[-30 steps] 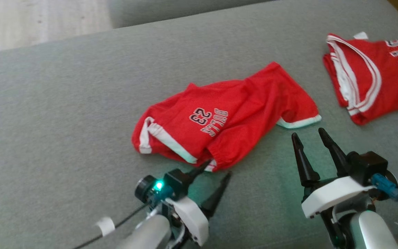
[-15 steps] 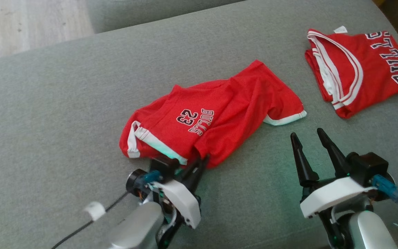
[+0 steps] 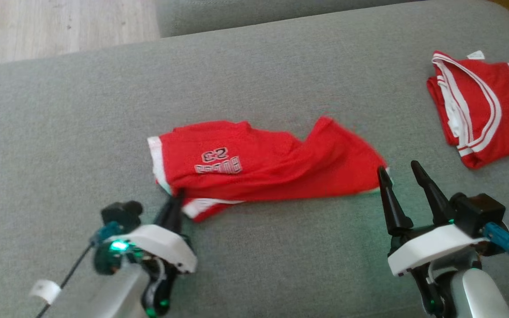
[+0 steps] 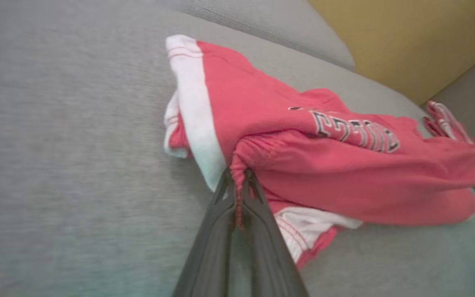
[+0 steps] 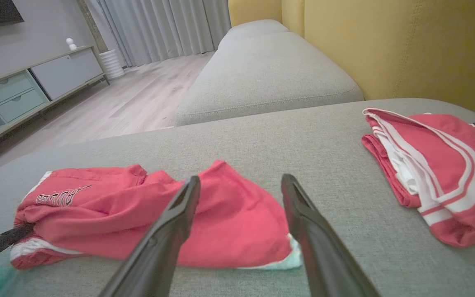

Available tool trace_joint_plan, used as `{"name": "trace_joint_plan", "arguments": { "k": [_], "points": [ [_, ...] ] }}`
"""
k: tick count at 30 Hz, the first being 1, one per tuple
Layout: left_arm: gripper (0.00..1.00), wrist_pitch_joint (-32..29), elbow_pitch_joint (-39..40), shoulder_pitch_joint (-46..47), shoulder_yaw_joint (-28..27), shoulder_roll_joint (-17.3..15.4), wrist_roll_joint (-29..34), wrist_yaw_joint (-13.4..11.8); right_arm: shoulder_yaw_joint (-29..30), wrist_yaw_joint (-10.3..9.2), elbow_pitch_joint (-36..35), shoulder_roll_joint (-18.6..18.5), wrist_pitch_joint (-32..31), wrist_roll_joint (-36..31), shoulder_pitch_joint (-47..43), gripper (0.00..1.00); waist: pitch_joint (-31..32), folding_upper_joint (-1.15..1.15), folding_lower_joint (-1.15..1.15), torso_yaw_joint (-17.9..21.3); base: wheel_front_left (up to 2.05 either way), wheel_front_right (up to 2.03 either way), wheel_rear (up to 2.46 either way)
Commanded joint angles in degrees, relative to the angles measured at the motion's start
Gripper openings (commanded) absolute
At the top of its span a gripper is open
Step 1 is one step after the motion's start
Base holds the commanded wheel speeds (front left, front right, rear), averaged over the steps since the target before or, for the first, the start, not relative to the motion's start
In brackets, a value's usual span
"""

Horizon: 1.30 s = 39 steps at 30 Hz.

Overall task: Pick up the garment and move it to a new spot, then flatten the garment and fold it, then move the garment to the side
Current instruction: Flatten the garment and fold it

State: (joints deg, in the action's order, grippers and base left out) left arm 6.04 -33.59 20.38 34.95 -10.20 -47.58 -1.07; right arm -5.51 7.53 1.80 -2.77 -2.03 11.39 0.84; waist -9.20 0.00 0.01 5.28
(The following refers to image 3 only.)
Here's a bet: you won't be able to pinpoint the white cable tag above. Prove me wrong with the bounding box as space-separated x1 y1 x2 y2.
29 280 62 305

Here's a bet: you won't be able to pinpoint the red jersey with white trim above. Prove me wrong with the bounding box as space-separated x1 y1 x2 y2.
427 50 509 170

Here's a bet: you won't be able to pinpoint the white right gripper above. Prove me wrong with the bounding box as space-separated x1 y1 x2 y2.
377 160 488 277

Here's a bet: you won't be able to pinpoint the grey fabric sofa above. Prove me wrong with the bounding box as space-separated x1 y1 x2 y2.
0 0 509 318

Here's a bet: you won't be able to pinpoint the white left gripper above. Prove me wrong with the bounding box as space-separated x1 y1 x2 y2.
112 189 198 274

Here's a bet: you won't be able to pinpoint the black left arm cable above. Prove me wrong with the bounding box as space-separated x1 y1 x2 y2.
36 222 122 318

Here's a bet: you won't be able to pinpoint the red shorts with white trim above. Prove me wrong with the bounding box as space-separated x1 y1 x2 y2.
147 116 390 223

